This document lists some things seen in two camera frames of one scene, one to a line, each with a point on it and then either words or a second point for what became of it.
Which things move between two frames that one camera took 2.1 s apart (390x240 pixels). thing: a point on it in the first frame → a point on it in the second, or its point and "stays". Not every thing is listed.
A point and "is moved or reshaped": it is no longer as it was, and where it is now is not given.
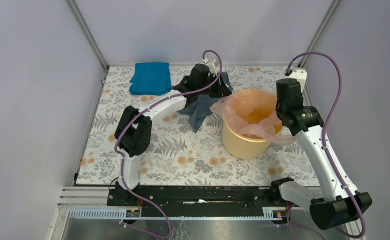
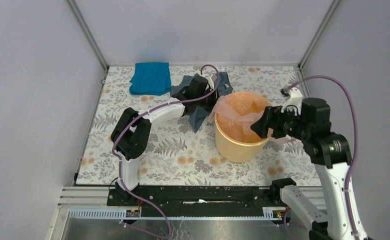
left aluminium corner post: (88, 33) stays
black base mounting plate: (200, 199) stays
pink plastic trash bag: (254, 112) is moved or reshaped
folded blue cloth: (151, 78) stays
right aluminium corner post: (326, 19) stays
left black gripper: (220, 89) → (215, 96)
